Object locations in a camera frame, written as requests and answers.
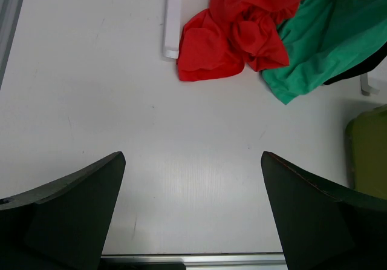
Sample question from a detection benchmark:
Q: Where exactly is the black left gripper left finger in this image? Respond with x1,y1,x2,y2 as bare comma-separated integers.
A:
1,152,126,269

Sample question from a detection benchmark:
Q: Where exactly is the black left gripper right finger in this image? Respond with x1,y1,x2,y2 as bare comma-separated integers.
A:
261,151,386,269

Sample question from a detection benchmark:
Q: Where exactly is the green tank top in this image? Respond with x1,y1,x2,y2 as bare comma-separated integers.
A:
262,0,386,104

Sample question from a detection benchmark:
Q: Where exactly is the red tank top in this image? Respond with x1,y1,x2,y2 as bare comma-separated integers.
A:
177,0,303,82

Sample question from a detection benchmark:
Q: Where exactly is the black tank top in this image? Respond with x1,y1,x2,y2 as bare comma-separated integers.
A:
324,43,387,85

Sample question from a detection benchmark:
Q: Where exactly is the olive green plastic basin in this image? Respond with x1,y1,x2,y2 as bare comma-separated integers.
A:
345,105,386,199

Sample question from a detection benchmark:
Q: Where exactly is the aluminium mounting rail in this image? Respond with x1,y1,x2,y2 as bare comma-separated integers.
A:
102,253,287,269

